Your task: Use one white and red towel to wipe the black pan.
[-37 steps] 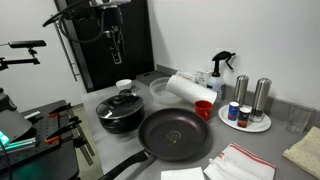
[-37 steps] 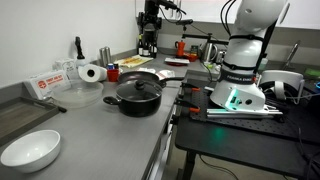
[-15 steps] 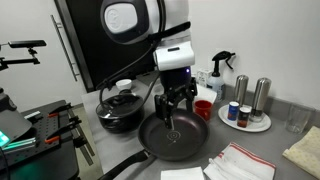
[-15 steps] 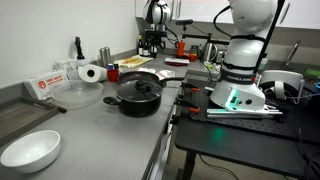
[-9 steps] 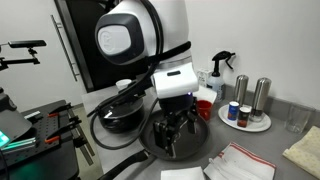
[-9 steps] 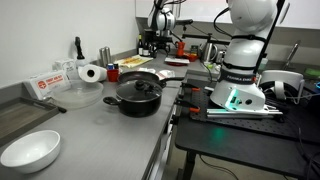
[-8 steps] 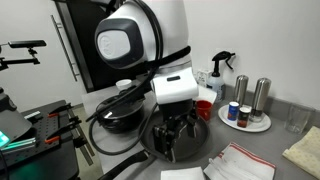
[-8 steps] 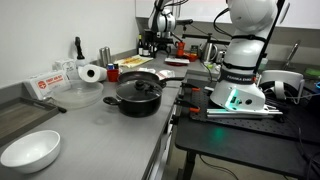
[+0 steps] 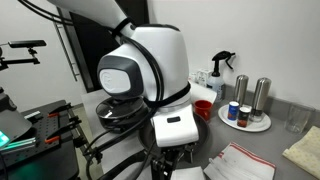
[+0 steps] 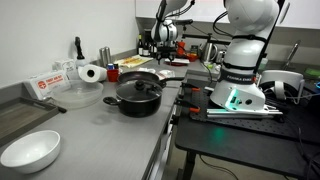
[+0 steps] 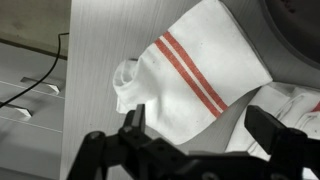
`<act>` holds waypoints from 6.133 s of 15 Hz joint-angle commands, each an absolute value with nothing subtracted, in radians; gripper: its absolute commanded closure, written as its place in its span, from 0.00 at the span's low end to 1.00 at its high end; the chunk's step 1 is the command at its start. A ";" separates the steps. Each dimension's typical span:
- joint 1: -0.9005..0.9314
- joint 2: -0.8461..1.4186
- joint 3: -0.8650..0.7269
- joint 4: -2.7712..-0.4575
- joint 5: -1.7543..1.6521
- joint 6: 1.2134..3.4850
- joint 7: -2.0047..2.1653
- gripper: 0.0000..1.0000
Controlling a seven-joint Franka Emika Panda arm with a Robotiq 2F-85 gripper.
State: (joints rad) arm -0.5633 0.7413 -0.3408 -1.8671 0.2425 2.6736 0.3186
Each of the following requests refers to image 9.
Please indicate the clear drinking glass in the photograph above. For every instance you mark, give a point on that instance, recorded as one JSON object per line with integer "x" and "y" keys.
{"x": 298, "y": 120}

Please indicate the silver aluminium rail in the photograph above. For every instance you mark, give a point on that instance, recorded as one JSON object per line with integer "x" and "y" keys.
{"x": 20, "y": 144}

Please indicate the black frying pan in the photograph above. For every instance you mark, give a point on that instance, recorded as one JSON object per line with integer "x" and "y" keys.
{"x": 202, "y": 131}

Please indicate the white paper towel roll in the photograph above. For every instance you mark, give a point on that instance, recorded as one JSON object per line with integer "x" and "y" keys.
{"x": 205, "y": 93}

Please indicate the black door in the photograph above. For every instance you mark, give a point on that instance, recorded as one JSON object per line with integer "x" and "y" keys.
{"x": 86, "y": 43}

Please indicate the white round plate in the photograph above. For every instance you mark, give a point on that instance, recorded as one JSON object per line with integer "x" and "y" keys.
{"x": 260, "y": 126}

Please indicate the white red striped towel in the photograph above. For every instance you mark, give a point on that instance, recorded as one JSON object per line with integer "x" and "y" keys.
{"x": 243, "y": 163}

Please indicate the red cup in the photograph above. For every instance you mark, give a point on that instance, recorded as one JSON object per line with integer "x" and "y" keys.
{"x": 203, "y": 110}

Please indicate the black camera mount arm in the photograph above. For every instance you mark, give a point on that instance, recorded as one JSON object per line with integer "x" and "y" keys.
{"x": 20, "y": 61}

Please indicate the black stereo camera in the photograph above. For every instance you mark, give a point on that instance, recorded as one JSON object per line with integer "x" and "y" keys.
{"x": 26, "y": 44}

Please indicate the dark spice jar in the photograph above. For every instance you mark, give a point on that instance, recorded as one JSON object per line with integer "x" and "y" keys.
{"x": 243, "y": 117}

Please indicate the black orange bar clamp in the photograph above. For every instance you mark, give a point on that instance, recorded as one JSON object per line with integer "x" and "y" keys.
{"x": 60, "y": 109}
{"x": 63, "y": 128}

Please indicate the small white carton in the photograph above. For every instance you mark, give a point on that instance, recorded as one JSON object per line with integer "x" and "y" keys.
{"x": 203, "y": 77}

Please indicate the silver steel grinder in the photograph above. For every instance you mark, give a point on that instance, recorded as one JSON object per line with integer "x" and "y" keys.
{"x": 260, "y": 96}
{"x": 241, "y": 88}

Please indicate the black perforated table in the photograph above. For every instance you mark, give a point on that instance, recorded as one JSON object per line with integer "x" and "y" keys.
{"x": 50, "y": 163}

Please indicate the black cooking pot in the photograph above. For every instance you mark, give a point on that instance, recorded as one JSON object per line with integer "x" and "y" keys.
{"x": 110, "y": 125}

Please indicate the white folded napkin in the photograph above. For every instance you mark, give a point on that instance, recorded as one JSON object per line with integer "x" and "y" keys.
{"x": 190, "y": 174}

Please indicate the glass pot lid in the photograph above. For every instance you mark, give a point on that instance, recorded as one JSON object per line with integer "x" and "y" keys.
{"x": 110, "y": 108}

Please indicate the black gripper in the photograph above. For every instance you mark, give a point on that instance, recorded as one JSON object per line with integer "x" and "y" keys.
{"x": 170, "y": 152}

